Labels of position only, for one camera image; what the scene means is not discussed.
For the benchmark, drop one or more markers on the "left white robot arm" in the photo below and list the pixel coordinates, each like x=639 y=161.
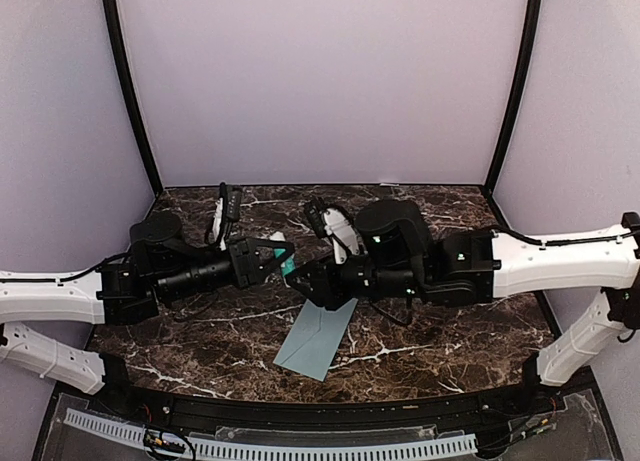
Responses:
x=159 y=268

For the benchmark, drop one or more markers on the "teal envelope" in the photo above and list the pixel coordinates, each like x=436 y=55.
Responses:
x=314 y=338

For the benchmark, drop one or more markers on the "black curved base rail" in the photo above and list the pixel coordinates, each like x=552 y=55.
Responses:
x=484 y=410

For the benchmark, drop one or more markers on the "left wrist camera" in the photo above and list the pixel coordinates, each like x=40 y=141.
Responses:
x=227 y=213

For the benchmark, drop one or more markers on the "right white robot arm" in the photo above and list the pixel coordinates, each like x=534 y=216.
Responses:
x=386 y=250

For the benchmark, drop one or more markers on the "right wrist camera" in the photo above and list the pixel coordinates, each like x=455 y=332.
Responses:
x=333 y=222

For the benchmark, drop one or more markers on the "black frame post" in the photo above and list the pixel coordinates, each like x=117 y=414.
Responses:
x=521 y=70
x=129 y=95

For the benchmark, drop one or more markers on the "right black frame post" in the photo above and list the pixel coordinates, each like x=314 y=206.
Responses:
x=521 y=70

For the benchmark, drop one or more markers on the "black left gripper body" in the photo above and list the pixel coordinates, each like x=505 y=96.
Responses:
x=186 y=281

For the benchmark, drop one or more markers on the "left black frame post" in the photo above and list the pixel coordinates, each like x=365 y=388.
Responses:
x=129 y=95

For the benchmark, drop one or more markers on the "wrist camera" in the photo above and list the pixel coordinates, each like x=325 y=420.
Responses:
x=227 y=213
x=333 y=222

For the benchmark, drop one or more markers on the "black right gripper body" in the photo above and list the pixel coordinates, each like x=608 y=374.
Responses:
x=385 y=282

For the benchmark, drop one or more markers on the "white slotted cable duct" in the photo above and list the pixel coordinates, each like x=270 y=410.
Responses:
x=252 y=444

